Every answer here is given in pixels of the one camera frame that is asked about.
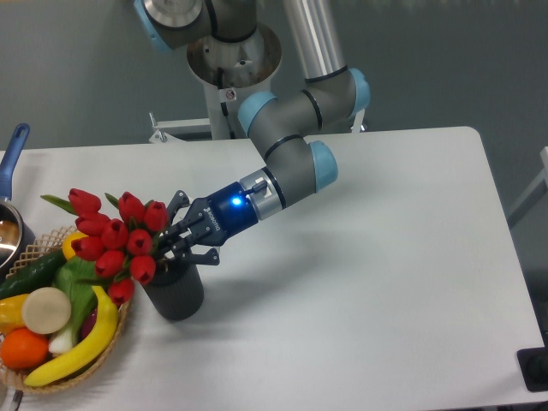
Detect purple red vegetable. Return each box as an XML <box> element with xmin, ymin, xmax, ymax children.
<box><xmin>80</xmin><ymin>308</ymin><xmax>98</xmax><ymax>340</ymax></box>

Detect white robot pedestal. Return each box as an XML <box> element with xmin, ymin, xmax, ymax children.
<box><xmin>149</xmin><ymin>22</ymin><xmax>282</xmax><ymax>143</ymax></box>

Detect white metal frame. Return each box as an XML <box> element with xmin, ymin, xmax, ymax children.
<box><xmin>506</xmin><ymin>146</ymin><xmax>547</xmax><ymax>229</ymax></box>

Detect black device at table edge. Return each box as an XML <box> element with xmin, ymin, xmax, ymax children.
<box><xmin>516</xmin><ymin>347</ymin><xmax>547</xmax><ymax>392</ymax></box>

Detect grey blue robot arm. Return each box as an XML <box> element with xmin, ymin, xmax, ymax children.
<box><xmin>134</xmin><ymin>1</ymin><xmax>370</xmax><ymax>265</ymax></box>

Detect woven wicker basket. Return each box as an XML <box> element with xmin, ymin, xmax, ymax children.
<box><xmin>1</xmin><ymin>225</ymin><xmax>132</xmax><ymax>395</ymax></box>

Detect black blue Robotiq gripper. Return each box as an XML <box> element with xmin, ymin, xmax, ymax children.
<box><xmin>158</xmin><ymin>182</ymin><xmax>259</xmax><ymax>265</ymax></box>

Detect yellow squash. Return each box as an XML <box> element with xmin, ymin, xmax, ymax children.
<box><xmin>62</xmin><ymin>231</ymin><xmax>86</xmax><ymax>261</ymax></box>

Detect blue handled saucepan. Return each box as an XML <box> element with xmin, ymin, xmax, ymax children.
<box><xmin>1</xmin><ymin>123</ymin><xmax>35</xmax><ymax>283</ymax></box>

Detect red tulip bouquet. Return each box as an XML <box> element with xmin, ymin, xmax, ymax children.
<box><xmin>42</xmin><ymin>188</ymin><xmax>168</xmax><ymax>306</ymax></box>

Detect yellow banana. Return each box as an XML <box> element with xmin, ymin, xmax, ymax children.
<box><xmin>24</xmin><ymin>286</ymin><xmax>118</xmax><ymax>388</ymax></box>

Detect dark grey ribbed vase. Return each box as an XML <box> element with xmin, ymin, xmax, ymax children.
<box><xmin>142</xmin><ymin>260</ymin><xmax>204</xmax><ymax>321</ymax></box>

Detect yellow bell pepper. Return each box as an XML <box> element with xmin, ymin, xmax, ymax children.
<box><xmin>0</xmin><ymin>294</ymin><xmax>29</xmax><ymax>336</ymax></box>

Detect green cucumber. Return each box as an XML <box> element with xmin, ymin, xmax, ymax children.
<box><xmin>1</xmin><ymin>250</ymin><xmax>66</xmax><ymax>299</ymax></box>

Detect orange fruit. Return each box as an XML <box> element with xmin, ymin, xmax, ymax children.
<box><xmin>1</xmin><ymin>328</ymin><xmax>49</xmax><ymax>370</ymax></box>

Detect green bok choy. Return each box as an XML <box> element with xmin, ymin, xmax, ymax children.
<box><xmin>49</xmin><ymin>257</ymin><xmax>98</xmax><ymax>357</ymax></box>

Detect beige round disc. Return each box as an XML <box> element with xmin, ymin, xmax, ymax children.
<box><xmin>21</xmin><ymin>287</ymin><xmax>72</xmax><ymax>335</ymax></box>

